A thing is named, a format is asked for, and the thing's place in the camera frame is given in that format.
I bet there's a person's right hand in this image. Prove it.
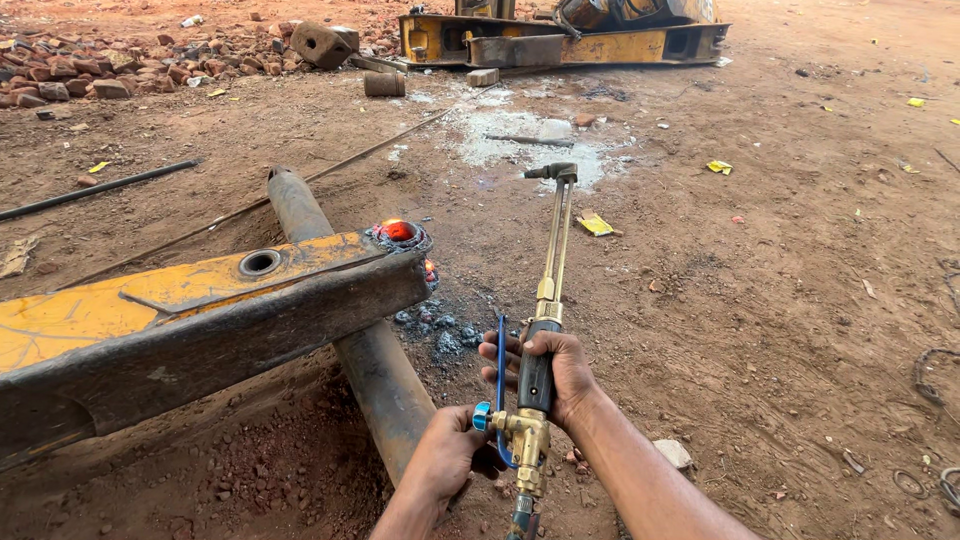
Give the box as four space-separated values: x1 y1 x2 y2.
478 330 603 434

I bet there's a person's left hand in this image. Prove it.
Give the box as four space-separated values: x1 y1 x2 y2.
403 404 510 519

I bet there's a brass gas cutting torch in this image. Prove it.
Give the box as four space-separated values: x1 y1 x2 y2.
471 162 579 540

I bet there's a rusty thick steel pipe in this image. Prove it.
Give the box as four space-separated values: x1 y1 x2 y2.
266 165 441 489

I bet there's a heap of black slag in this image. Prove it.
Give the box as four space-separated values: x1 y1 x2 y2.
392 300 486 360

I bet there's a white stone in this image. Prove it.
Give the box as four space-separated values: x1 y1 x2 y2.
651 438 693 471

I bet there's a dark flat metal bar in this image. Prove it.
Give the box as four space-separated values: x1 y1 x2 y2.
483 132 576 149

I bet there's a yellow steel machine beam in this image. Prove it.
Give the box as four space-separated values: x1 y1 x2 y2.
0 218 441 475

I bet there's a long thin steel rod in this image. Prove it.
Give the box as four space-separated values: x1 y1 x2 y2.
54 81 505 294

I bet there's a rusty short metal cylinder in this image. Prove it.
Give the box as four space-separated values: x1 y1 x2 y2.
363 70 408 99

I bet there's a grey flat steel bar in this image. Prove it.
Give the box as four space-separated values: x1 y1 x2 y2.
348 53 411 75

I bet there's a large stone block with hole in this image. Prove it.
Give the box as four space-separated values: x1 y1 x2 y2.
290 20 362 72

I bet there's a black metal rod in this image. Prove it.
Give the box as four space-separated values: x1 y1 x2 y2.
0 156 206 224

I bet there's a brown cardboard scrap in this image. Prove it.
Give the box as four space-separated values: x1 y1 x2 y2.
0 235 39 280

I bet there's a pile of red bricks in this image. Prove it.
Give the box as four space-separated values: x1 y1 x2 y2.
0 9 406 111

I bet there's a yellow machine frame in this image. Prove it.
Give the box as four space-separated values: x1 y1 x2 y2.
397 0 733 71

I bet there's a rusty metal ring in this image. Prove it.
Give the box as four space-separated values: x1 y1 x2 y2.
938 465 960 513
891 468 930 501

